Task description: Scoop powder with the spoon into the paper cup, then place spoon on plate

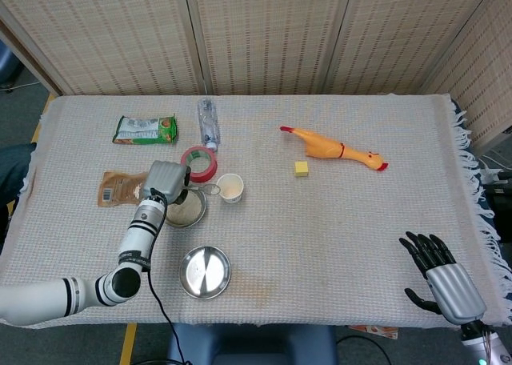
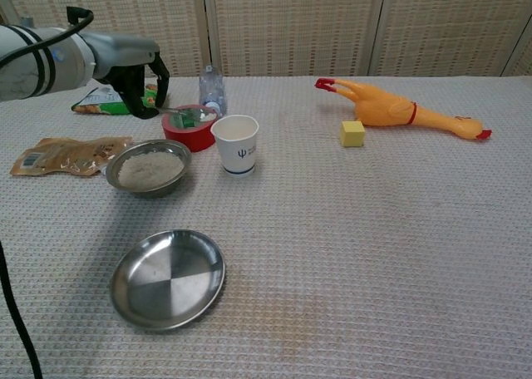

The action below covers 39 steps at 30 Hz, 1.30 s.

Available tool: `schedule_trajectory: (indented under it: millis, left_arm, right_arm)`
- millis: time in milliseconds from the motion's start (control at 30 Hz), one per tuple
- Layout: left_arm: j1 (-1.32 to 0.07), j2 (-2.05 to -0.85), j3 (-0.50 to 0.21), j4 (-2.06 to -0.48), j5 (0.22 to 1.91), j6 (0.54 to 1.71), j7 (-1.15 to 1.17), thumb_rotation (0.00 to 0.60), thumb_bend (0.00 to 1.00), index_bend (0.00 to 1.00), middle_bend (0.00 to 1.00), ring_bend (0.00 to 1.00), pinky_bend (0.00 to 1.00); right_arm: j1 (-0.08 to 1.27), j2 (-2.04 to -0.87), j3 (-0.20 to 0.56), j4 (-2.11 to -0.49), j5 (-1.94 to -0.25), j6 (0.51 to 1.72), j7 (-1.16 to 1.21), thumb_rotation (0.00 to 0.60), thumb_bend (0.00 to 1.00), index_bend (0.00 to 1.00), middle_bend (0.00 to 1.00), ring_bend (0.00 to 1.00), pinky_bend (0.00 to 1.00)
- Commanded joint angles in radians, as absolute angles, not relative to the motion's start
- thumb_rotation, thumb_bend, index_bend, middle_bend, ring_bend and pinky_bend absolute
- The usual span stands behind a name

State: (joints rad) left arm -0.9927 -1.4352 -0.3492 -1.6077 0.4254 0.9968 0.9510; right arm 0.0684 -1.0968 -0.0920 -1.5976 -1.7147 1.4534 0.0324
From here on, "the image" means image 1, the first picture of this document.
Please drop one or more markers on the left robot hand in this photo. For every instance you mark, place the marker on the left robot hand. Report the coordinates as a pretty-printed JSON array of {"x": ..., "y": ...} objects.
[{"x": 166, "y": 179}]

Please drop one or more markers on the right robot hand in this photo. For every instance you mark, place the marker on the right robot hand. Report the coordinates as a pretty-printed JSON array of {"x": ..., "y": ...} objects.
[{"x": 454, "y": 291}]

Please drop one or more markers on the metal spoon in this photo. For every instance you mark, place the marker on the metal spoon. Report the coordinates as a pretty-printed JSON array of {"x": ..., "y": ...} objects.
[{"x": 212, "y": 189}]

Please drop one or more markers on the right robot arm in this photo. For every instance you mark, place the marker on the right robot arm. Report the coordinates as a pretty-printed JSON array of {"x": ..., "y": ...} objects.
[{"x": 480, "y": 349}]

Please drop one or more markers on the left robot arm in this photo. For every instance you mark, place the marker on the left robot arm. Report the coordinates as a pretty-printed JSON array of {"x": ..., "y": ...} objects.
[{"x": 140, "y": 233}]

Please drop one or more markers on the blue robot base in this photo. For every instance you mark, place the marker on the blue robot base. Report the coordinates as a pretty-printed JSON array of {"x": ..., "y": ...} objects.
[{"x": 260, "y": 345}]

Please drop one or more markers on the steel bowl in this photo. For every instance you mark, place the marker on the steel bowl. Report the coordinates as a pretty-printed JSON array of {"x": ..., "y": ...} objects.
[{"x": 202, "y": 213}]

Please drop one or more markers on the white paper cup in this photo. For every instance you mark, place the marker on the white paper cup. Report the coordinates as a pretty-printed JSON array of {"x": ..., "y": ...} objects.
[{"x": 232, "y": 199}]

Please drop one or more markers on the colourful printed card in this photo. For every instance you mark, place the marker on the colourful printed card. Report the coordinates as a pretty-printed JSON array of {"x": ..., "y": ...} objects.
[{"x": 376, "y": 331}]

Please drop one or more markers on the red tape roll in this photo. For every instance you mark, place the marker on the red tape roll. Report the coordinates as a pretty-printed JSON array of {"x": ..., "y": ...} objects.
[{"x": 204, "y": 176}]

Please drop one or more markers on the brown snack pouch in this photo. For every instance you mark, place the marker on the brown snack pouch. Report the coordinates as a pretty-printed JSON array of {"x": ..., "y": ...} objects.
[{"x": 120, "y": 189}]

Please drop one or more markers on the green snack packet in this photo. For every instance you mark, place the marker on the green snack packet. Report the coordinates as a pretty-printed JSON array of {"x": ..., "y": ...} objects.
[{"x": 144, "y": 129}]

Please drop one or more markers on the clear plastic bottle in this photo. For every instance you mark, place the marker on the clear plastic bottle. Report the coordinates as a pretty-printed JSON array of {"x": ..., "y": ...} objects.
[{"x": 208, "y": 125}]

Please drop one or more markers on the black box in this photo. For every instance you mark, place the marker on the black box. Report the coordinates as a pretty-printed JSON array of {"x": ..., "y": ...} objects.
[{"x": 500, "y": 205}]

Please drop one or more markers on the steel plate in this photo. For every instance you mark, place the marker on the steel plate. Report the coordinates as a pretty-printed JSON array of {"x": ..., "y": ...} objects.
[{"x": 204, "y": 273}]

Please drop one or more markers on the white power strip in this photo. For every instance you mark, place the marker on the white power strip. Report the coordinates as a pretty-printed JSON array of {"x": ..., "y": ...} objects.
[{"x": 490, "y": 176}]

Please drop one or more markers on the yellow cube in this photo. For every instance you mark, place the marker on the yellow cube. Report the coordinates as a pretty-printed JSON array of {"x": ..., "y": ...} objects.
[{"x": 301, "y": 169}]

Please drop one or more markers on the white woven tablecloth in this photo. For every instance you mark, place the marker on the white woven tablecloth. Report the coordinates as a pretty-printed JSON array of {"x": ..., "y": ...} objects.
[{"x": 320, "y": 229}]

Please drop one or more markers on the dark blue trouser leg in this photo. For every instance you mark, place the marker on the dark blue trouser leg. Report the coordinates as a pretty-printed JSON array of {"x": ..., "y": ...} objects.
[{"x": 14, "y": 169}]

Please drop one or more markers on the bamboo screen panel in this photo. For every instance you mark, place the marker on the bamboo screen panel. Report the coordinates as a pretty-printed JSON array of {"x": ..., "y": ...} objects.
[
  {"x": 100, "y": 33},
  {"x": 488, "y": 81},
  {"x": 400, "y": 33},
  {"x": 272, "y": 33}
]

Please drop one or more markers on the yellow rubber chicken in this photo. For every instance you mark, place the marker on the yellow rubber chicken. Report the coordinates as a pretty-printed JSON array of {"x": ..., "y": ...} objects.
[{"x": 328, "y": 145}]

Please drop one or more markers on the blue chair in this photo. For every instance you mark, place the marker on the blue chair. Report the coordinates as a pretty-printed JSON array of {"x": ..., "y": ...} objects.
[{"x": 6, "y": 65}]

